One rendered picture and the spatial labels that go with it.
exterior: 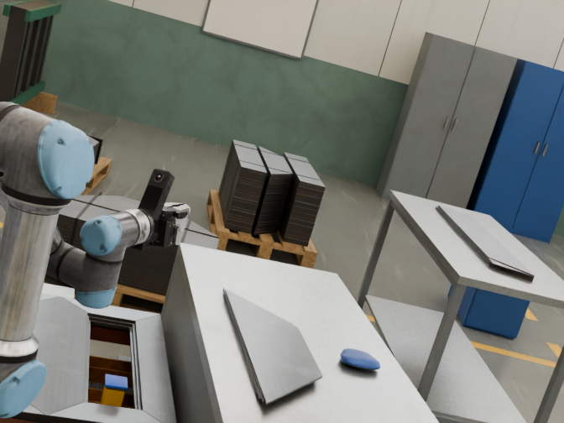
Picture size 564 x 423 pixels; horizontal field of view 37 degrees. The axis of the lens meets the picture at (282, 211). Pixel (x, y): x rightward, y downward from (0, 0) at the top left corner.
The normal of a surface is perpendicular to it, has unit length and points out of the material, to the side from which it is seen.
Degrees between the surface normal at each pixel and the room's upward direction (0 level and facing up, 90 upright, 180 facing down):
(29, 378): 97
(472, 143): 90
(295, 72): 90
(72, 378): 0
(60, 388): 0
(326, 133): 90
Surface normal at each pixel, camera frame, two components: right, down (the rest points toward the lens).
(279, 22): 0.03, 0.26
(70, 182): 0.91, 0.22
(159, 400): 0.27, -0.93
